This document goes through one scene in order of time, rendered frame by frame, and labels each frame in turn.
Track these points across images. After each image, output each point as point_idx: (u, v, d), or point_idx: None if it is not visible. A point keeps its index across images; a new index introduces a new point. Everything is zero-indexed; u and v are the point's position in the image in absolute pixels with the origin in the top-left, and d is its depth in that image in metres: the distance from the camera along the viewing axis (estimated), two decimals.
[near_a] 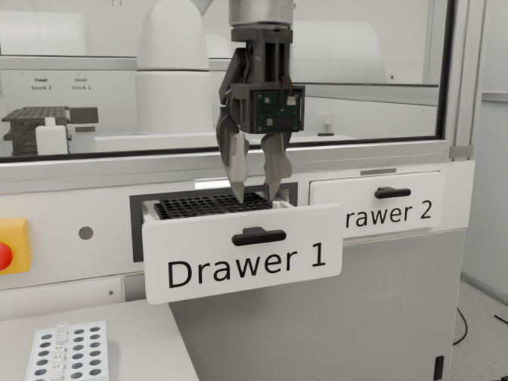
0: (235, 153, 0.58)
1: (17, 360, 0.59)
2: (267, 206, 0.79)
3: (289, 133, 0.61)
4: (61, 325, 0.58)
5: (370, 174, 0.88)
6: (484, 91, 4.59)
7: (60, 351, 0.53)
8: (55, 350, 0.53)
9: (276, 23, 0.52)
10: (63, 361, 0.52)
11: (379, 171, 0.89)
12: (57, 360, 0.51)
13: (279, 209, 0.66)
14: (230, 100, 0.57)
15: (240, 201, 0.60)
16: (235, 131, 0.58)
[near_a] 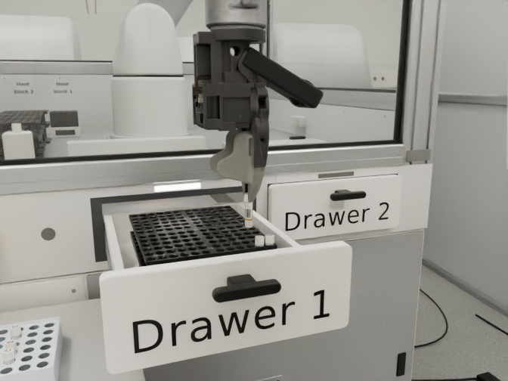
0: None
1: None
2: None
3: (258, 139, 0.56)
4: (246, 193, 0.62)
5: (328, 177, 0.92)
6: (475, 93, 4.62)
7: (10, 345, 0.56)
8: (6, 344, 0.56)
9: (209, 26, 0.55)
10: (13, 354, 0.56)
11: (337, 174, 0.92)
12: (6, 353, 0.55)
13: (273, 251, 0.54)
14: None
15: None
16: (240, 128, 0.62)
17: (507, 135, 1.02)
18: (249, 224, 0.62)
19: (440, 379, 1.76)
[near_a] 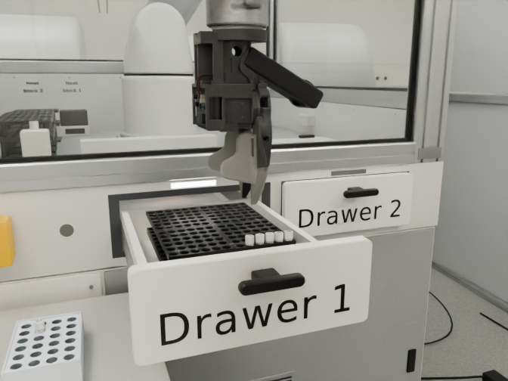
0: (236, 147, 0.63)
1: None
2: None
3: (261, 138, 0.56)
4: (267, 233, 0.64)
5: (341, 175, 0.93)
6: (477, 93, 4.63)
7: (246, 236, 0.63)
8: (246, 235, 0.63)
9: (210, 26, 0.55)
10: (261, 242, 0.63)
11: (350, 171, 0.93)
12: (255, 233, 0.64)
13: (295, 246, 0.55)
14: None
15: (240, 194, 0.64)
16: None
17: None
18: None
19: (446, 377, 1.77)
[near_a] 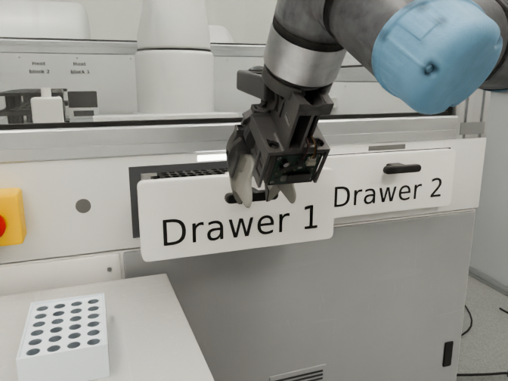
0: (242, 171, 0.56)
1: (10, 334, 0.56)
2: None
3: None
4: None
5: (379, 150, 0.85)
6: None
7: None
8: None
9: (317, 87, 0.44)
10: None
11: (388, 147, 0.86)
12: None
13: None
14: (247, 125, 0.52)
15: (238, 202, 0.61)
16: (246, 152, 0.54)
17: None
18: None
19: (469, 373, 1.69)
